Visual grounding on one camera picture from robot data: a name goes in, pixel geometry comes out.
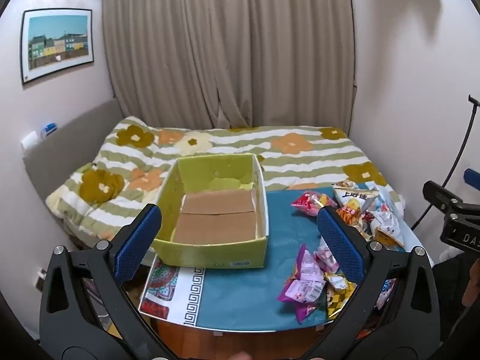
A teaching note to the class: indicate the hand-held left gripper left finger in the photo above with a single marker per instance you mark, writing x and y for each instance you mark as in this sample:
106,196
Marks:
137,243

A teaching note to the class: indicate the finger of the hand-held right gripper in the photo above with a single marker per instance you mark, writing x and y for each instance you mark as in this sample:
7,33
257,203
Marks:
472,177
440,195

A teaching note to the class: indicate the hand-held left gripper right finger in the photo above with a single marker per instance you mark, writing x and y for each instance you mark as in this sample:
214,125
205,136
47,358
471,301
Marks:
339,243

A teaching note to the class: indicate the pink white snack packet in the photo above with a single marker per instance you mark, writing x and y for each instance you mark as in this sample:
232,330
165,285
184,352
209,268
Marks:
311,202

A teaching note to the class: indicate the white yellow chip bag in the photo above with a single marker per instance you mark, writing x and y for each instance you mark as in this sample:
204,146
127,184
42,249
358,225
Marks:
354,195

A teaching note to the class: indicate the purple snack packet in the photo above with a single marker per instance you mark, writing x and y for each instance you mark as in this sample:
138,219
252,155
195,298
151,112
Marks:
302,285

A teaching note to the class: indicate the green cardboard box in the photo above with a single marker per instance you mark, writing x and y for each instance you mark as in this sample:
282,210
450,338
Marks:
210,255

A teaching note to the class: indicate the small pink candy packet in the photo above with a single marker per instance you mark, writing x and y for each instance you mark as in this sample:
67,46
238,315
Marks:
325,257

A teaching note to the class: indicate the pile of assorted snack packets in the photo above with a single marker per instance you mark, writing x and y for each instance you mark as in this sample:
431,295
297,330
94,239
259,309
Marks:
382,221

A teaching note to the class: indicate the yellow checkered snack packet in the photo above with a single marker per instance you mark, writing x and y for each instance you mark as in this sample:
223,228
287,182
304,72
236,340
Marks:
337,292

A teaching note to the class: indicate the person's dark clothing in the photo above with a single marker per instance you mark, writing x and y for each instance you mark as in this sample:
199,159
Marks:
450,300

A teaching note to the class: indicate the floral striped blanket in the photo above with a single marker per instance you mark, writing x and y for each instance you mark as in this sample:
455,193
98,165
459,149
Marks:
300,157

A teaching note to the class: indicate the teal patterned table mat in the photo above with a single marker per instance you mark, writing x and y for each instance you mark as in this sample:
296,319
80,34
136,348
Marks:
240,292

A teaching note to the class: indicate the grey bed headboard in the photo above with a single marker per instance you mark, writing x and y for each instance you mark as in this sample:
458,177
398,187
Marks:
71,138

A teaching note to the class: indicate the blue white bottle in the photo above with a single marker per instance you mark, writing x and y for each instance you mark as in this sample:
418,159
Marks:
48,129

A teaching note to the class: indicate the framed houses picture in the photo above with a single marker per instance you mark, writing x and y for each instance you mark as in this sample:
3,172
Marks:
56,43

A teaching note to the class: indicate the beige curtain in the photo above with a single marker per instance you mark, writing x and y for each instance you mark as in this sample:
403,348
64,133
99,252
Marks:
225,45

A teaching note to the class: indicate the white wall socket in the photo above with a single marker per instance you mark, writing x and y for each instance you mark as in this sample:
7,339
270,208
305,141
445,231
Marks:
41,279

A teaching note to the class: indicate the white wall switch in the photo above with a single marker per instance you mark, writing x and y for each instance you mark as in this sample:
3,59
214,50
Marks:
29,140

